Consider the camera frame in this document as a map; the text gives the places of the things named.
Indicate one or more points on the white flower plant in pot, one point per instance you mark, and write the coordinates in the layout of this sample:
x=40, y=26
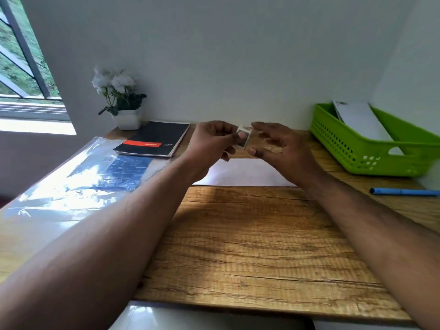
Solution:
x=129, y=121

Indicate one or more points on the patterned tape roll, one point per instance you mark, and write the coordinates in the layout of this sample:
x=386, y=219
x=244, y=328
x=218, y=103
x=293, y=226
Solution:
x=246, y=137

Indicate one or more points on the black table leg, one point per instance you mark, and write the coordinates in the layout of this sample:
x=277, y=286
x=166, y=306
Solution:
x=309, y=324

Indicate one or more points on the blue pen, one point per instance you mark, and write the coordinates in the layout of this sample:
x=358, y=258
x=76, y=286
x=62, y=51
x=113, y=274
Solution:
x=402, y=192

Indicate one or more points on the grey window frame rail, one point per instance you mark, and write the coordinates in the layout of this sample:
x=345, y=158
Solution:
x=34, y=109

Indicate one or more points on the person's left forearm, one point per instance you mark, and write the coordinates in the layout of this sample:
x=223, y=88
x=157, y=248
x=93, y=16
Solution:
x=92, y=250

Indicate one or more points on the black notebook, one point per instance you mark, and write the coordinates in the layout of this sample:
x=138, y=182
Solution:
x=154, y=134

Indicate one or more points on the person's right hand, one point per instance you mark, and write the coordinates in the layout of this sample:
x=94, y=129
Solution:
x=295, y=158

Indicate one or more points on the clear plastic wrapper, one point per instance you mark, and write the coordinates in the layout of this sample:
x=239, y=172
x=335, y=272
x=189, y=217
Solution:
x=68, y=195

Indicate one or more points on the green plastic basket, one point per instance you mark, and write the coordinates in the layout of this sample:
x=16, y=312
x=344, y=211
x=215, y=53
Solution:
x=343, y=154

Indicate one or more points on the person's right forearm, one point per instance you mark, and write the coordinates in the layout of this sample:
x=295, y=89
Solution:
x=378, y=237

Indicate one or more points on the person's left hand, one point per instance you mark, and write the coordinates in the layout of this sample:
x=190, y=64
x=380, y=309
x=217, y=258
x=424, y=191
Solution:
x=206, y=147

